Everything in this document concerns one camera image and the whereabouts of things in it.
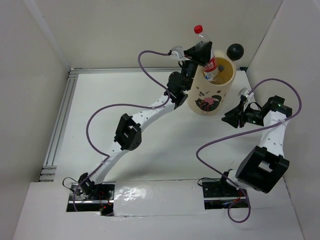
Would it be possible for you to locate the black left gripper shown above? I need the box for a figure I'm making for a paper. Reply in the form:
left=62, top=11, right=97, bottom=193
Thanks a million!
left=179, top=41, right=212, bottom=91

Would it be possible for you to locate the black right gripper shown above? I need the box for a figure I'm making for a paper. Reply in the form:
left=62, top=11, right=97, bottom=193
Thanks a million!
left=221, top=100, right=265, bottom=129

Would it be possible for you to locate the red label red cap bottle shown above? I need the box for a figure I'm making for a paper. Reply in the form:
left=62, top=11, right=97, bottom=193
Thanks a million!
left=193, top=25, right=219, bottom=82

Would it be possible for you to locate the cream bin with black ears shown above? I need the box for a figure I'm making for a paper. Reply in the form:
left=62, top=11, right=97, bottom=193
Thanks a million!
left=187, top=43, right=244, bottom=116

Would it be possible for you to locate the clear unlabelled plastic bottle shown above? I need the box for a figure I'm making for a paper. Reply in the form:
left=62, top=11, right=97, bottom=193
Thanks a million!
left=211, top=75, right=228, bottom=85

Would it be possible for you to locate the black label clear bottle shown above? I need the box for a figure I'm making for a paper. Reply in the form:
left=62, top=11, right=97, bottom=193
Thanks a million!
left=218, top=65, right=225, bottom=72

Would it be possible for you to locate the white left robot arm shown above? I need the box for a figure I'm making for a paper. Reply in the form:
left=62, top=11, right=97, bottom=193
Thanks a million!
left=78, top=41, right=213, bottom=200

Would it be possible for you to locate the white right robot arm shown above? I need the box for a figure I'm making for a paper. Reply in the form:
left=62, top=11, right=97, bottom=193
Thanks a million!
left=218, top=95, right=293, bottom=196

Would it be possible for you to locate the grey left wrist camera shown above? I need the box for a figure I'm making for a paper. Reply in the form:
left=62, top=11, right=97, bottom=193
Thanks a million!
left=168, top=45, right=185, bottom=61

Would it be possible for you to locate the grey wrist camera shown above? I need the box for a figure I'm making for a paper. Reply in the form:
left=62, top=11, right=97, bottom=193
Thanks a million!
left=168, top=45, right=185, bottom=61
left=238, top=87, right=254, bottom=102

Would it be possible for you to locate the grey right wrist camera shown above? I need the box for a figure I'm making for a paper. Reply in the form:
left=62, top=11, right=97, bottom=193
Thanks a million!
left=238, top=87, right=254, bottom=102

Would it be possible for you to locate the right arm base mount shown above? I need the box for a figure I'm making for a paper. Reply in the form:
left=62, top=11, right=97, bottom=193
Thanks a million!
left=197, top=177, right=248, bottom=210

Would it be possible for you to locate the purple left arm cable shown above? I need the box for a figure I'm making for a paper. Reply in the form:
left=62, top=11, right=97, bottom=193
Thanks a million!
left=73, top=49, right=173, bottom=213

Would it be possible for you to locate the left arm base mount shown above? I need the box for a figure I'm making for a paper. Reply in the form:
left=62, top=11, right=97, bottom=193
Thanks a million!
left=62, top=177, right=115, bottom=217

